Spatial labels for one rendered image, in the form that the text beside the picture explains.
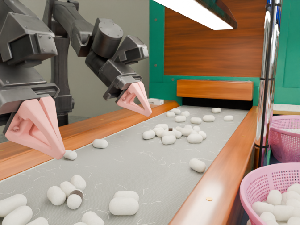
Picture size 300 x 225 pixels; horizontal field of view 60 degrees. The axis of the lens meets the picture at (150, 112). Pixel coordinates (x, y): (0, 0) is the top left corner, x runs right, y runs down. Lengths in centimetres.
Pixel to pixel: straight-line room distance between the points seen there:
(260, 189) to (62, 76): 72
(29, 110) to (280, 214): 34
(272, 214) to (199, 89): 76
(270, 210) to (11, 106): 35
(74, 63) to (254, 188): 221
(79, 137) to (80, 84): 184
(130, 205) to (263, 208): 18
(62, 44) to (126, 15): 135
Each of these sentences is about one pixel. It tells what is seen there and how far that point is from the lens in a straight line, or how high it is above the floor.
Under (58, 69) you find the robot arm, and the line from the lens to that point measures 93.
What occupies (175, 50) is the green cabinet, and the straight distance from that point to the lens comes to 119.
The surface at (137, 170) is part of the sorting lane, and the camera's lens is 48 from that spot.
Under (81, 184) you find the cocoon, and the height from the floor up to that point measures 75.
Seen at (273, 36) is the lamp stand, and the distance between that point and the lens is 53.
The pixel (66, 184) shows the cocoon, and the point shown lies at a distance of 41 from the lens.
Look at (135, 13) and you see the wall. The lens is 219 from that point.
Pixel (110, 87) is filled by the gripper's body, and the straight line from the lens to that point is 58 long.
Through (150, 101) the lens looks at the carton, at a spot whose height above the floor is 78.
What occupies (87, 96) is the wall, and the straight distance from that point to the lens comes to 243.
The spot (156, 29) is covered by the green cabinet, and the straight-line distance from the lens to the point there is 122.
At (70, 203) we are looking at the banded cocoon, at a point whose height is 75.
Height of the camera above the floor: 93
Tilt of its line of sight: 11 degrees down
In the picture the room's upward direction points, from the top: straight up
